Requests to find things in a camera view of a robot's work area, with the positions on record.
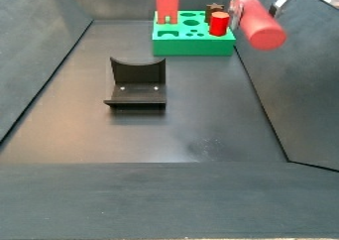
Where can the red oval cylinder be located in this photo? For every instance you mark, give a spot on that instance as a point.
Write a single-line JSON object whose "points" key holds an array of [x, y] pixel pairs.
{"points": [[261, 30]]}

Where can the green shape sorter board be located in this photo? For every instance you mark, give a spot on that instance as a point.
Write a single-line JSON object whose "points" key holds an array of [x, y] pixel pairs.
{"points": [[188, 39]]}

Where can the black cradle fixture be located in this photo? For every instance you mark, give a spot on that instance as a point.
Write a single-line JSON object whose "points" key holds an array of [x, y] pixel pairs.
{"points": [[139, 83]]}

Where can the red hexagonal prism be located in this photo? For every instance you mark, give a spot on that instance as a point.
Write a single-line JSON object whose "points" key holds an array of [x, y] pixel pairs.
{"points": [[219, 23]]}

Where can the brown star prism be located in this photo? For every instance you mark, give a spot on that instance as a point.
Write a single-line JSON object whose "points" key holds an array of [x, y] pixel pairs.
{"points": [[212, 8]]}

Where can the red arch block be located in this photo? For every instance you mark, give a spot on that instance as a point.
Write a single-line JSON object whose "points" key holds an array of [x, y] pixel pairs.
{"points": [[167, 10]]}

